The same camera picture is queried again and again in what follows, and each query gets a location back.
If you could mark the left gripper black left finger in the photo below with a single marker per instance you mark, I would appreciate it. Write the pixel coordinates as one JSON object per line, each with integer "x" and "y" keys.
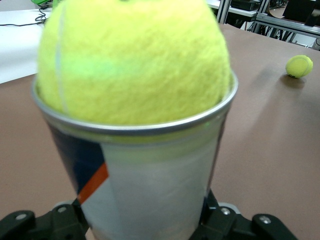
{"x": 50, "y": 225}

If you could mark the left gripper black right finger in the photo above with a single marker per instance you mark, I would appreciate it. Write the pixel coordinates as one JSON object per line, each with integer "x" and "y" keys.
{"x": 237, "y": 225}

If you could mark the silver Wilson tennis ball can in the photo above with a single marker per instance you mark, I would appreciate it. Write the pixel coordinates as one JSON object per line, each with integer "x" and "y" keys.
{"x": 155, "y": 187}

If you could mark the yellow tennis ball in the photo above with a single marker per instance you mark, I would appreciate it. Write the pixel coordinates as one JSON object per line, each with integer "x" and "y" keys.
{"x": 298, "y": 66}
{"x": 137, "y": 62}

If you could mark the brown table mat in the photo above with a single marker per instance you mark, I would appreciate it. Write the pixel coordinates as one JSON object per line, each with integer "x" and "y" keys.
{"x": 275, "y": 150}

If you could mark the white side table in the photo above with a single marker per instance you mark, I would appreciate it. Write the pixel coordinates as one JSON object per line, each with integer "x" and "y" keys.
{"x": 15, "y": 50}

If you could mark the black box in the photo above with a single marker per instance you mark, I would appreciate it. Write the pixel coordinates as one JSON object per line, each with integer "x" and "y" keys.
{"x": 297, "y": 10}

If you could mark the aluminium frame rack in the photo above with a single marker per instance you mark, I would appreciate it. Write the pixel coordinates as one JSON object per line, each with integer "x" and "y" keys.
{"x": 262, "y": 15}

